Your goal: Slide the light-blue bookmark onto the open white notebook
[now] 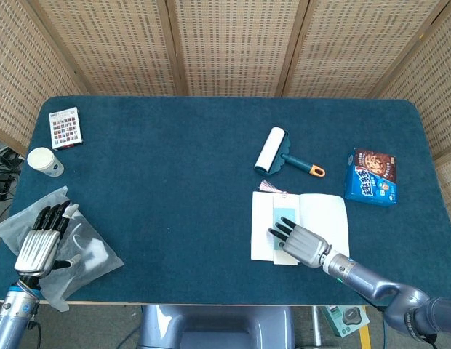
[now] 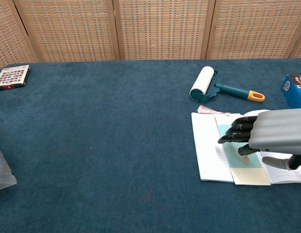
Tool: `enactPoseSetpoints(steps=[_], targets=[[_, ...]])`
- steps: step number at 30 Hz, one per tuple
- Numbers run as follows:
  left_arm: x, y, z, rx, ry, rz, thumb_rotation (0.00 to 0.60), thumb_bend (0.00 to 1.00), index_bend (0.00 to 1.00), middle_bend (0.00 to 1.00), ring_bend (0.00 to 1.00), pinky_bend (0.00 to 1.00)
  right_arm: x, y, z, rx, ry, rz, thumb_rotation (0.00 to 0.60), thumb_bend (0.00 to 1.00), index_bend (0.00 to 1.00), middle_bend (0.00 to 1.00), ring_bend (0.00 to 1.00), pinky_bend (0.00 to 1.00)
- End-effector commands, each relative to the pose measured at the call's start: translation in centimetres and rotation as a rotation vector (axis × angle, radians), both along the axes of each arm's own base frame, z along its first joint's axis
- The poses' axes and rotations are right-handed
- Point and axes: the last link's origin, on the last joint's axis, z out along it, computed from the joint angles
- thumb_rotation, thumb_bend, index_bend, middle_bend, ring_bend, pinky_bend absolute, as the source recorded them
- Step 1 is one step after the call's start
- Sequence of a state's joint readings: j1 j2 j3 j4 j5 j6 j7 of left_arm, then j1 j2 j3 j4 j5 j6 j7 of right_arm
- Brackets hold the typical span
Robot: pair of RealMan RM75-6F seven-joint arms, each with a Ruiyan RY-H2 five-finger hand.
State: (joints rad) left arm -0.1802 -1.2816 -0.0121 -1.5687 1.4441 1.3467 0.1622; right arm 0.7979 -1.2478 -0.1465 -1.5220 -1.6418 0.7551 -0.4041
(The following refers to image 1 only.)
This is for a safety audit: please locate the teal lint roller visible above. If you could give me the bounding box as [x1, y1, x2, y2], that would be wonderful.
[253, 127, 326, 179]

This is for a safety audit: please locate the blue cookie box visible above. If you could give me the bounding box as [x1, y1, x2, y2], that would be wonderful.
[343, 148, 399, 208]

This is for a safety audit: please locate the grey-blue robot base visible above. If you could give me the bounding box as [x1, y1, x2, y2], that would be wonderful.
[137, 305, 295, 349]

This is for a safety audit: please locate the dark blue table cloth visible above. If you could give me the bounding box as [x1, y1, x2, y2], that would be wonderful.
[0, 95, 451, 306]

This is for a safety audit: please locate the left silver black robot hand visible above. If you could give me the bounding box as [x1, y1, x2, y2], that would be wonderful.
[13, 199, 82, 280]

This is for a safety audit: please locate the black floor cable bundle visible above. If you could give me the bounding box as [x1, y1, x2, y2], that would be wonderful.
[0, 140, 25, 201]

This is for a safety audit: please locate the white paper cup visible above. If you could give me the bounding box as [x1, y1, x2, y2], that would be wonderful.
[26, 146, 65, 178]

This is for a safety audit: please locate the picture grid card box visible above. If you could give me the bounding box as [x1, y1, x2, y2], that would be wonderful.
[48, 106, 84, 151]

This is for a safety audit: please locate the translucent plastic bag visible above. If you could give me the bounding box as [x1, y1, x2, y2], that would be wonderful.
[0, 185, 124, 313]

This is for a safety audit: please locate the light blue tasselled bookmark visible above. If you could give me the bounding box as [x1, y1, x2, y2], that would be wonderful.
[258, 180, 302, 266]

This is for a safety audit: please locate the bamboo folding screen panel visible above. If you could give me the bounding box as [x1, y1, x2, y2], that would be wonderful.
[374, 0, 451, 233]
[28, 0, 185, 96]
[166, 0, 309, 97]
[276, 0, 448, 98]
[0, 0, 89, 156]

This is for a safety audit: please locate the metal table leg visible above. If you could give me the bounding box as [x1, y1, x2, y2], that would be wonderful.
[311, 306, 323, 346]

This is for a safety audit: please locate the teal product box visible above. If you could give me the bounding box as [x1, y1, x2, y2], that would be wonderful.
[322, 305, 371, 338]

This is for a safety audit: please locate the open white lined notebook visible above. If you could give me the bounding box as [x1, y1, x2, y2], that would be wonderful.
[250, 190, 351, 266]

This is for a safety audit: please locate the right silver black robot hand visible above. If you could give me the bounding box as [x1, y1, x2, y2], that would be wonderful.
[268, 217, 330, 269]

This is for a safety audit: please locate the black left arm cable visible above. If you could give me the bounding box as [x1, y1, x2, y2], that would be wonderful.
[28, 319, 43, 349]

